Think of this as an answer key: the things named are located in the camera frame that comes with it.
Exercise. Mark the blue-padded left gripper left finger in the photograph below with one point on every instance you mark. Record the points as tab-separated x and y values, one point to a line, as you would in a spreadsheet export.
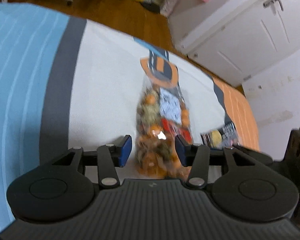
110	156

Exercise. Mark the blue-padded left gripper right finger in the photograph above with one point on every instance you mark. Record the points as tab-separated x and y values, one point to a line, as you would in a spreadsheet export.
195	156

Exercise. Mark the black cracker packet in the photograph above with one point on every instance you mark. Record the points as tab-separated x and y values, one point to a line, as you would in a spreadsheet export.
225	136

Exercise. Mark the clear bag coated peanuts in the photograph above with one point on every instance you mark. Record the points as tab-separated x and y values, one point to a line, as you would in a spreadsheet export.
161	115

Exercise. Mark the striped bed cover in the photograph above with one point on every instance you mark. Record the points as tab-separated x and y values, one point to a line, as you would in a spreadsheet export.
67	81

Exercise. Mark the white wardrobe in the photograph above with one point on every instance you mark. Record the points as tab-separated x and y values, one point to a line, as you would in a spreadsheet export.
236	39

